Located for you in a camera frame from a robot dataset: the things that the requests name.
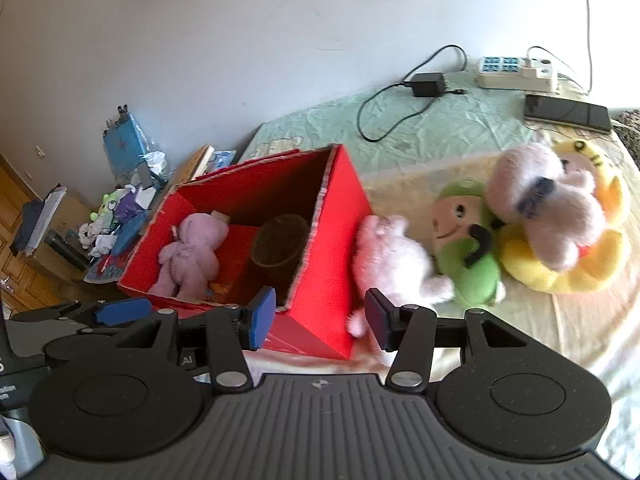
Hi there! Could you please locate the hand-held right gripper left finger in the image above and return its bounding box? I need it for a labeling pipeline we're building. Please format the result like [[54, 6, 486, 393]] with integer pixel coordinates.
[[116, 287, 277, 395]]

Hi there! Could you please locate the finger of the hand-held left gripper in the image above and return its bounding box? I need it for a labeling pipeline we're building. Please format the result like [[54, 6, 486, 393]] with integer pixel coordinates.
[[10, 297, 156, 333]]

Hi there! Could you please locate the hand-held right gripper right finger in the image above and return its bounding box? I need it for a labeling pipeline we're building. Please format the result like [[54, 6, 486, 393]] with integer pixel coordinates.
[[364, 287, 526, 395]]

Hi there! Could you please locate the white pink plush toy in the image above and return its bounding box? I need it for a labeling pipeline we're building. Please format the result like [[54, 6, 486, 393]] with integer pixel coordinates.
[[347, 214, 456, 342]]

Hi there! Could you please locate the red cardboard box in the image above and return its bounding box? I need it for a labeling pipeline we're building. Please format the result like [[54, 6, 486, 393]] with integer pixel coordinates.
[[116, 144, 375, 361]]

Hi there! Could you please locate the yellow plush toy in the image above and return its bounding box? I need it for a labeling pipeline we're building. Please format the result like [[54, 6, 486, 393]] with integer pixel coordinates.
[[500, 139, 632, 295]]

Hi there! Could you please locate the lavender plush toy with sunglasses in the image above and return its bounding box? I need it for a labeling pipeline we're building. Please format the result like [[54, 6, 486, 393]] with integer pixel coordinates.
[[486, 142, 607, 272]]

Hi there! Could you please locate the dark brown cup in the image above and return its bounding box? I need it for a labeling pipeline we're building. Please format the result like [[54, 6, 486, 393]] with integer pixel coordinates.
[[250, 214, 311, 275]]

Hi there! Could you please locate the wooden cabinet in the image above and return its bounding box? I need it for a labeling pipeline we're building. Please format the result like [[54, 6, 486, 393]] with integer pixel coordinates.
[[0, 152, 96, 311]]

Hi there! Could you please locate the black bottle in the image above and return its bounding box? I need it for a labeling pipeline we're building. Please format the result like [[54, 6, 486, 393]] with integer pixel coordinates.
[[44, 229, 92, 272]]

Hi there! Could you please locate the small white plush toy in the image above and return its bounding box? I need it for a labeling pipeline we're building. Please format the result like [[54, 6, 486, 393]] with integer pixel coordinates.
[[77, 222, 103, 248]]

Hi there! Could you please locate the purple plush bear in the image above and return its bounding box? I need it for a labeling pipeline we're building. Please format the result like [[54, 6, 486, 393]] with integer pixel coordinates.
[[148, 212, 231, 301]]

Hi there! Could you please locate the purple toy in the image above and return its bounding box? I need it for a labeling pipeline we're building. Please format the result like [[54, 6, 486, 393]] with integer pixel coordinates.
[[115, 192, 146, 221]]

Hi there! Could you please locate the dark blue bag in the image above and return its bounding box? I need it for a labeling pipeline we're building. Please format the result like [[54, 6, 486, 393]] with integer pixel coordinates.
[[10, 185, 68, 256]]

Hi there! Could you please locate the clear plastic bag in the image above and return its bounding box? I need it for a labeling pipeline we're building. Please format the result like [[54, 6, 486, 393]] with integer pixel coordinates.
[[135, 150, 168, 191]]

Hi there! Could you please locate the wooden board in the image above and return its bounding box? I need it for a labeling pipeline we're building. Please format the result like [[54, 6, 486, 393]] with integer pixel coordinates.
[[167, 144, 216, 198]]

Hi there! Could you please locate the blue box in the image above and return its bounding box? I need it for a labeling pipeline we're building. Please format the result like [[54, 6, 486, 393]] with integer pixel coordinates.
[[102, 105, 151, 181]]

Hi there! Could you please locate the black power adapter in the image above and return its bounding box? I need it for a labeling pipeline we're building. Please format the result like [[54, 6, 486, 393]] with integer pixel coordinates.
[[409, 72, 447, 98]]

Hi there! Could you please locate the white power strip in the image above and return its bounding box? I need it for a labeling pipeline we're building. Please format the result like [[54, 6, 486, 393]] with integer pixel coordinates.
[[475, 55, 561, 93]]

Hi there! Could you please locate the black smartphone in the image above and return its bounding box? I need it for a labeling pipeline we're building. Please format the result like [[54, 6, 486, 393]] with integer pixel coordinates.
[[523, 94, 613, 134]]

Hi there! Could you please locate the white charger plug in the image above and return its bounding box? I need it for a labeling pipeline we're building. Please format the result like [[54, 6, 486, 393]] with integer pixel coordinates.
[[522, 57, 555, 80]]

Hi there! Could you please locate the brown patterned cloth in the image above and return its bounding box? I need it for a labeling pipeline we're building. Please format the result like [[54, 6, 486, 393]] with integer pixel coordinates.
[[612, 107, 640, 161]]

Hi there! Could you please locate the black adapter cable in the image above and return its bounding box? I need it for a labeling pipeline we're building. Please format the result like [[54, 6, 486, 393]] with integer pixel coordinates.
[[357, 80, 468, 142]]

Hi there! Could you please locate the black power cord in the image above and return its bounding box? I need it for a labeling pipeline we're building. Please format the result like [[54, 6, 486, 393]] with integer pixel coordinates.
[[405, 45, 468, 86]]

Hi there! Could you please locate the white charger cable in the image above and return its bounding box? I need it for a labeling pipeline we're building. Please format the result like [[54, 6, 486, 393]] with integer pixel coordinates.
[[525, 45, 586, 92]]

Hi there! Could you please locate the thin grey wall cable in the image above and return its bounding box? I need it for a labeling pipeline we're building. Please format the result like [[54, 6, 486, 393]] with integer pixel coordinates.
[[577, 0, 594, 95]]

